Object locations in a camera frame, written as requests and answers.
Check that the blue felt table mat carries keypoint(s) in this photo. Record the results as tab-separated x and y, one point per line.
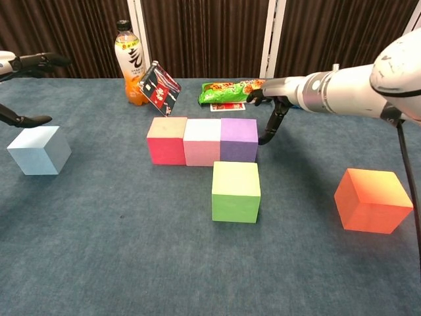
131	263

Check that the green foam cube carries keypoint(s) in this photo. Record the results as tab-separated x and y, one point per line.
235	197

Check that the red black card box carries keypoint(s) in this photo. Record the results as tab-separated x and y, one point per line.
161	90

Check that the purple foam cube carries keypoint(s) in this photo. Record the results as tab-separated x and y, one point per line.
238	145

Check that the pink foam cube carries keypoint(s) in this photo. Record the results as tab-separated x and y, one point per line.
202	149

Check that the red white card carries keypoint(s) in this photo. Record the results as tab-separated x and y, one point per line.
227	107

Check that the green orange snack bag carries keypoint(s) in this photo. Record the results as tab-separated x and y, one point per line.
223	92

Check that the dark brown curtain panel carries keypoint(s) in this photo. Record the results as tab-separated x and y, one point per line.
204	36
65	23
312	33

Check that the white partition post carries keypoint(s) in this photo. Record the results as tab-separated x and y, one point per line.
271	36
416	14
139	26

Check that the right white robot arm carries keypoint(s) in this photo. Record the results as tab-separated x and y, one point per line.
345	95

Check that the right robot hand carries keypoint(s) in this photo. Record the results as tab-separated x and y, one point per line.
283	87

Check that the light blue foam cube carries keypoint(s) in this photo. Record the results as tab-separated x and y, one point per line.
36	154

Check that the orange drink bottle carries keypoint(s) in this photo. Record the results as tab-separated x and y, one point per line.
131	59

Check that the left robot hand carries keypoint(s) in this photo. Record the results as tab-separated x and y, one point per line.
29	62

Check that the orange foam cube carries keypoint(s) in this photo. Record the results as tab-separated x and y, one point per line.
368	207

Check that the red foam cube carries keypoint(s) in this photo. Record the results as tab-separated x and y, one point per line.
166	149

